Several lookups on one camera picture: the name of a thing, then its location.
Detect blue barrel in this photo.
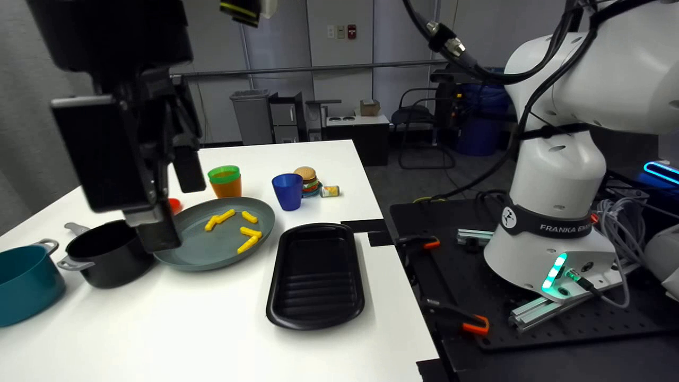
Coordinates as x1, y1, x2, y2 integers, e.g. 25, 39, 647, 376
455, 83, 514, 157

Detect orange cup with green cup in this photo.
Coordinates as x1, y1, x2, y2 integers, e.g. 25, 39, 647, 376
207, 166, 241, 200

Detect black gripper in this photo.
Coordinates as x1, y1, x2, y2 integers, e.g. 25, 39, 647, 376
25, 0, 204, 252

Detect toy hamburger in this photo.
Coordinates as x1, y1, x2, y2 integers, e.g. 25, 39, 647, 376
296, 166, 320, 195

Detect yellow toy fry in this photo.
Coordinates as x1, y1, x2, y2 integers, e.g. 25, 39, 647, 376
240, 210, 258, 224
204, 207, 236, 231
238, 235, 261, 254
240, 227, 261, 235

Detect grey round plate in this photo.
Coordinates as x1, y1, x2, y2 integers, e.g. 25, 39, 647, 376
157, 196, 276, 271

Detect black rectangular baking tray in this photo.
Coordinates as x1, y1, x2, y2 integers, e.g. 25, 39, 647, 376
264, 223, 365, 330

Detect black pot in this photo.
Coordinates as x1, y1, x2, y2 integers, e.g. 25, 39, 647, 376
59, 221, 157, 288

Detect blue plastic cup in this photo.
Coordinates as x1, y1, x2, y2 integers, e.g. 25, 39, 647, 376
271, 172, 302, 210

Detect teal pot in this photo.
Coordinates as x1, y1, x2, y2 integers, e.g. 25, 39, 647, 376
0, 239, 66, 326

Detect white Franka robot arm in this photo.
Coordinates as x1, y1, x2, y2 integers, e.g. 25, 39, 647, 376
25, 0, 679, 300

